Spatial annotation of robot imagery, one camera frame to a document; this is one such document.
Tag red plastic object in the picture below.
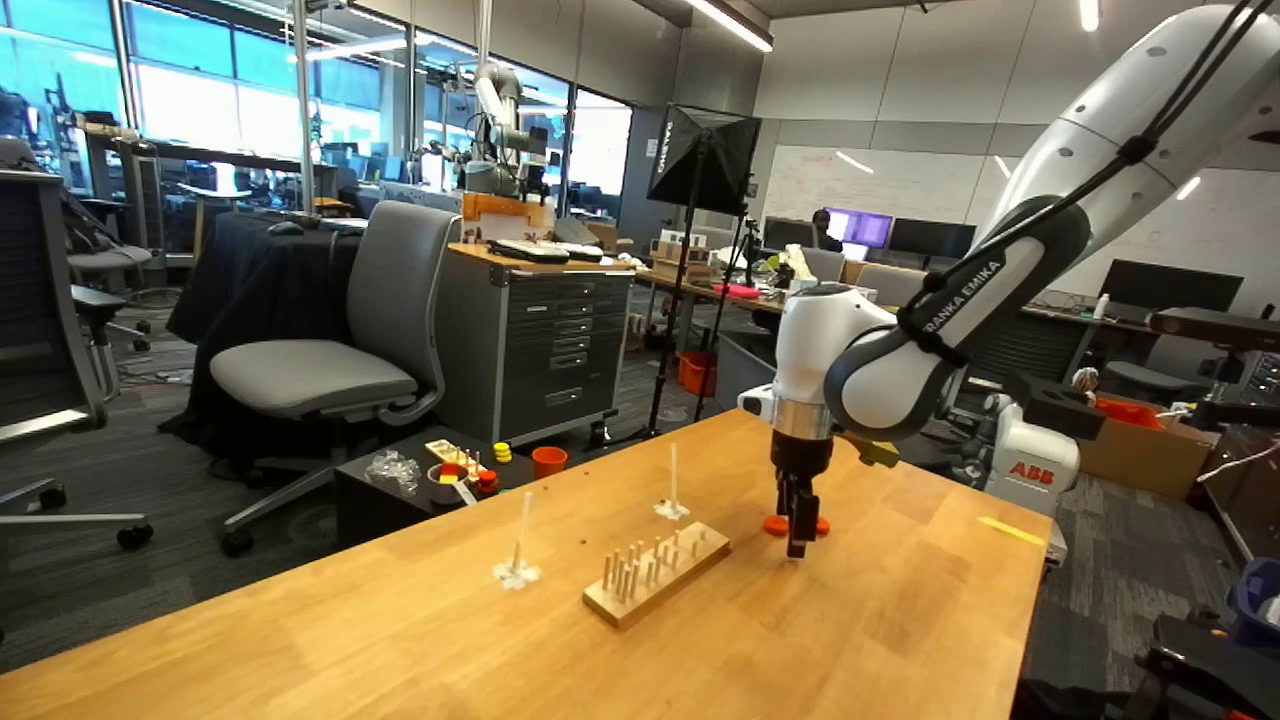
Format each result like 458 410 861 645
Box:
1093 390 1166 430

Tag white ABB robot base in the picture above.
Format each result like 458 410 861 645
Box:
981 390 1082 521

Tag grey drawer cabinet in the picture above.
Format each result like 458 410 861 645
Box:
435 238 641 451

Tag white vertical pole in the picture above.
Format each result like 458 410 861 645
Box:
290 0 320 215

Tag black office chair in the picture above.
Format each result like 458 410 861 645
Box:
0 164 154 555

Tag black flat monitor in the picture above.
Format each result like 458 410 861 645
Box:
1098 254 1248 318
886 215 975 270

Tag black side table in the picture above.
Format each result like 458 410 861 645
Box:
898 435 996 479

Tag dark grey storage bin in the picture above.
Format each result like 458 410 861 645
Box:
715 331 782 420

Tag clear plastic bag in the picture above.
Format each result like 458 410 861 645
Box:
358 442 423 493

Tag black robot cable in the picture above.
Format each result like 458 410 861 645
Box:
892 0 1275 337

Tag brown box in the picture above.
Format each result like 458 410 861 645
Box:
1197 423 1280 564

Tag long wooden desk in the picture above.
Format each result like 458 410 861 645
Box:
635 254 792 390

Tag ceiling light strip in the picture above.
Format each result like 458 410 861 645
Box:
679 0 775 57

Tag orange bucket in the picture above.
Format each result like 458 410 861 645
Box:
670 344 718 401

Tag clear peg stand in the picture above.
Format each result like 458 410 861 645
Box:
486 482 546 597
653 441 695 524

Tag orange cardboard box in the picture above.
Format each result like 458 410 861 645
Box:
458 192 561 248

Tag purple screen monitor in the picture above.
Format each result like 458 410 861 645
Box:
810 203 898 254

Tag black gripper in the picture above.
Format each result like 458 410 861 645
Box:
772 435 837 561

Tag black equipment case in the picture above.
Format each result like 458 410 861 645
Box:
1139 611 1280 720

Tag tan wooden block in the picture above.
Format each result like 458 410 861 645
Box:
420 435 486 473

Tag wall whiteboard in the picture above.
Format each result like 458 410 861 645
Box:
765 140 1280 292

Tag black low table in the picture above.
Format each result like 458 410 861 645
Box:
330 423 591 548

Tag wooden board clear pegs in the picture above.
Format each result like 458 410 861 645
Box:
581 514 734 626

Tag yellow tape strip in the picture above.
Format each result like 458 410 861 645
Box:
975 511 1054 552

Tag black softbox light stand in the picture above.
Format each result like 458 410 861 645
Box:
642 105 768 441

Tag blue bin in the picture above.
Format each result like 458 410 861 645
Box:
1230 555 1280 648

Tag grey monitor back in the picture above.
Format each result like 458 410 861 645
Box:
1002 312 1098 390

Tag black draped cloth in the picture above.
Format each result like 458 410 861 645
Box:
154 207 377 464

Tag grey office chair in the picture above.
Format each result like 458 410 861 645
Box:
204 195 462 561

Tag beige chair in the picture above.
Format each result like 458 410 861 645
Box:
840 254 936 306

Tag black keyboard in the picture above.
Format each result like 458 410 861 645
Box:
484 230 612 269

